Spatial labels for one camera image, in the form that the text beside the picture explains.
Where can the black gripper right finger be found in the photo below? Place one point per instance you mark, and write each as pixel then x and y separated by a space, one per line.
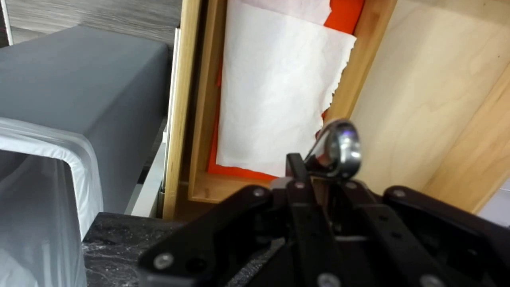
pixel 407 261

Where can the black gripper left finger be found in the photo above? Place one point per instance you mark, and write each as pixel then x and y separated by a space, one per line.
pixel 314 248

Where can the open wooden drawer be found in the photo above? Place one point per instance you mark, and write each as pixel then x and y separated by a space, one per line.
pixel 432 112

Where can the grey trash bin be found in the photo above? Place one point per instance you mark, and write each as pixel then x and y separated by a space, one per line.
pixel 80 112

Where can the bamboo drawer organizer tray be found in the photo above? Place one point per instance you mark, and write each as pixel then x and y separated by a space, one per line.
pixel 211 183

